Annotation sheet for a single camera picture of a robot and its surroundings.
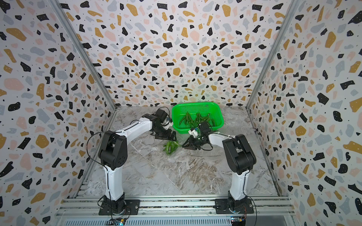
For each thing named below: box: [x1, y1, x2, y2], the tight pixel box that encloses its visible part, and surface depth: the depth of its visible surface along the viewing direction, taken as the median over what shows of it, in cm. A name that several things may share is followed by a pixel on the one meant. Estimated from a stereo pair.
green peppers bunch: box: [179, 111, 215, 128], surface depth 112 cm
